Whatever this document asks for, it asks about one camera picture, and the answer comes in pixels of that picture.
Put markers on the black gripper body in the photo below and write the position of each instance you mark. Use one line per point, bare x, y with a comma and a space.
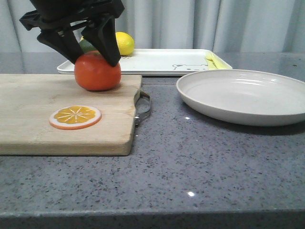
53, 14

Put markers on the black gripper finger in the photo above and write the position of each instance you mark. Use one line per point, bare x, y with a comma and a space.
101, 34
64, 42

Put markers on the orange toy mandarin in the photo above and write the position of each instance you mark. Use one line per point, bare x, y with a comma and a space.
93, 73

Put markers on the beige round plate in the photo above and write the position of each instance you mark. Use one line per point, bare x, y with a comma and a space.
245, 97

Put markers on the white rectangular bear tray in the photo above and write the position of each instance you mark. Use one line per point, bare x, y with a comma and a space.
164, 62

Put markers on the green lime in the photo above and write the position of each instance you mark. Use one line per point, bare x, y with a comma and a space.
86, 46

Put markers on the wooden cutting board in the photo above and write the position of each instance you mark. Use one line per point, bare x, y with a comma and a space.
50, 114

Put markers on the orange slice toy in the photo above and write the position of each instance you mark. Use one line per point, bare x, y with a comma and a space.
75, 117

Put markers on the pale yellow plastic utensil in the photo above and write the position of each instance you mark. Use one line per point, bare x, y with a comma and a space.
215, 63

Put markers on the grey curtain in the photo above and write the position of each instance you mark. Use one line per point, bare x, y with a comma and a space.
216, 25

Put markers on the metal cutting board handle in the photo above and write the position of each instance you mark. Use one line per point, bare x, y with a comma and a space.
143, 108

